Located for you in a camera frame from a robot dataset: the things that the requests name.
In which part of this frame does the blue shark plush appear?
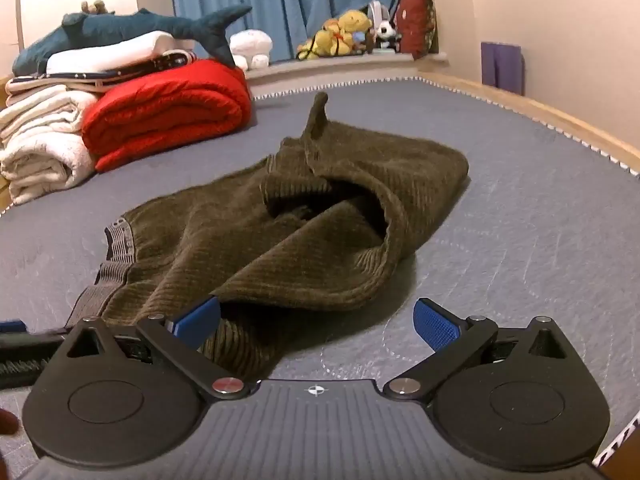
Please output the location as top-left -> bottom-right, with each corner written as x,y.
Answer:
11,4 -> 253,77

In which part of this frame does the black and white plush toy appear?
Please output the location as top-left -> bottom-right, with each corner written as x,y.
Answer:
366,1 -> 402,54

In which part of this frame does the folded white garment with belt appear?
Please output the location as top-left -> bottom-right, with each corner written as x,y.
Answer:
6,49 -> 197,93

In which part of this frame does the patterned cloth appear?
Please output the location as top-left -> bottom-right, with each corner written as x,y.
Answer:
592,410 -> 640,467

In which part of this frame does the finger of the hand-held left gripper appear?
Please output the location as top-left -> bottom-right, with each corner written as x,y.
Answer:
0,346 -> 53,392
0,319 -> 68,348

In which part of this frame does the beige window ledge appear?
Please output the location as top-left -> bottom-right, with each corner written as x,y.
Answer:
244,51 -> 451,82

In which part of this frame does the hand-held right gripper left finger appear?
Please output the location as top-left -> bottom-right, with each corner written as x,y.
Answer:
65,296 -> 258,402

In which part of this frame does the red cushion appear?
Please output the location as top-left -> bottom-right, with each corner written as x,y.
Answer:
394,0 -> 437,59

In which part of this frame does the olive green knit sweater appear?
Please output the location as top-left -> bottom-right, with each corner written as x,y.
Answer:
67,91 -> 471,381

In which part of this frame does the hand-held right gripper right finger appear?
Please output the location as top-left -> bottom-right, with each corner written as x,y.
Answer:
382,298 -> 576,403

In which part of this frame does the purple cloth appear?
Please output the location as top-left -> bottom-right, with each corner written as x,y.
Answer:
481,41 -> 525,97

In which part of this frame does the grey bed mattress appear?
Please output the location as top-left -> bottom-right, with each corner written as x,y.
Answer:
0,76 -> 640,480

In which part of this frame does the person's left hand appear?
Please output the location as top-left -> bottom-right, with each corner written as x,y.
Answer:
0,407 -> 22,437

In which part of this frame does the yellow plush toy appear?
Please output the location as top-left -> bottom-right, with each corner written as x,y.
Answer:
322,9 -> 374,56
296,30 -> 332,61

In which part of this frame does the cream folded blanket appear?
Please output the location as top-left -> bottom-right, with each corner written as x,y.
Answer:
0,132 -> 97,207
0,84 -> 97,142

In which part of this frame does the white folded cloth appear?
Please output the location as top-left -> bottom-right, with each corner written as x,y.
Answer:
46,31 -> 176,74

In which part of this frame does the red folded blanket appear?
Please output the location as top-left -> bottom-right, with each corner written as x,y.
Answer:
81,58 -> 253,173

